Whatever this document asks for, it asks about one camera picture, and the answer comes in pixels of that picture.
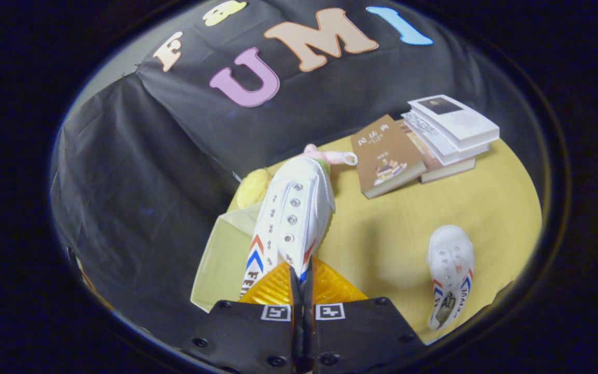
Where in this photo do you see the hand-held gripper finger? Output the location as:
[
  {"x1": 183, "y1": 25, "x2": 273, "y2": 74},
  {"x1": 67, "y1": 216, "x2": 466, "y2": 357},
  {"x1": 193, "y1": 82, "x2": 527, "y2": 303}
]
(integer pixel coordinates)
[
  {"x1": 182, "y1": 262, "x2": 301, "y2": 374},
  {"x1": 302, "y1": 257, "x2": 427, "y2": 374}
]

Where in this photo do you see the pale yellow storage box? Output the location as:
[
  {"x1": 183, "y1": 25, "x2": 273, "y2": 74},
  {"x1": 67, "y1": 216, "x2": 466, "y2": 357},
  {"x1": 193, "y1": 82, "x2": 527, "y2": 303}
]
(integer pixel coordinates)
[{"x1": 191, "y1": 203, "x2": 264, "y2": 313}]

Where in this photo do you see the white canvas shoe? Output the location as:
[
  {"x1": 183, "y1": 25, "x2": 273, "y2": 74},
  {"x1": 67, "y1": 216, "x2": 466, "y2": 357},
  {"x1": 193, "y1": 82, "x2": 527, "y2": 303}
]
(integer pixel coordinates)
[
  {"x1": 240, "y1": 156, "x2": 336, "y2": 300},
  {"x1": 426, "y1": 224, "x2": 475, "y2": 332}
]

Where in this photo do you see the yellow plush toy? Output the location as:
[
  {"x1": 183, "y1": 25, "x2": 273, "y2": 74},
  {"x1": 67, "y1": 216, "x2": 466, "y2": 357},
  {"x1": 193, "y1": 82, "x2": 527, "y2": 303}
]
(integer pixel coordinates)
[{"x1": 235, "y1": 168, "x2": 274, "y2": 210}]

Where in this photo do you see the pink plush toy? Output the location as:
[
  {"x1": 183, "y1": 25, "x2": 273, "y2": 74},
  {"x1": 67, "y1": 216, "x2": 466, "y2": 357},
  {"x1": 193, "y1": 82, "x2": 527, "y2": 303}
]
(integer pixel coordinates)
[{"x1": 301, "y1": 144, "x2": 359, "y2": 167}]

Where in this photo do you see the brown cover book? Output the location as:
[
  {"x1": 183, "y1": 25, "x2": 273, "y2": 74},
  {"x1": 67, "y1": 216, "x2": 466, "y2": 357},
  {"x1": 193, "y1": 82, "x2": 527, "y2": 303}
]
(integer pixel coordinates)
[{"x1": 350, "y1": 114, "x2": 428, "y2": 200}]

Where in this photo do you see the black backdrop cloth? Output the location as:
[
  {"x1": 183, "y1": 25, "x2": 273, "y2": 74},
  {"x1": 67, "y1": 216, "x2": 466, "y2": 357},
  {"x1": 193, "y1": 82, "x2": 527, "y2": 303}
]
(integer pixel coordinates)
[{"x1": 50, "y1": 0, "x2": 538, "y2": 348}]

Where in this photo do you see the tan book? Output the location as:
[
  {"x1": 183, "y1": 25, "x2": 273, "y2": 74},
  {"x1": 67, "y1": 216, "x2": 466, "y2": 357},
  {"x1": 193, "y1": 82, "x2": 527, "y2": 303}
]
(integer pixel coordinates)
[{"x1": 397, "y1": 120, "x2": 477, "y2": 184}]

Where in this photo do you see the white patterned book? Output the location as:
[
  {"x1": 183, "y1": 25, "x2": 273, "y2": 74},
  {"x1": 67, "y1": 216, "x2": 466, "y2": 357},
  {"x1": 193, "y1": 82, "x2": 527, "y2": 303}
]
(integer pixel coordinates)
[{"x1": 401, "y1": 111, "x2": 490, "y2": 166}]

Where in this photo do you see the white cover book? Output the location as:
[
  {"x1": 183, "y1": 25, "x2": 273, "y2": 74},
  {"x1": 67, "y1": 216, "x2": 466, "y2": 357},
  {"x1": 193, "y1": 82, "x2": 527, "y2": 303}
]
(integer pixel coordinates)
[{"x1": 407, "y1": 94, "x2": 501, "y2": 152}]

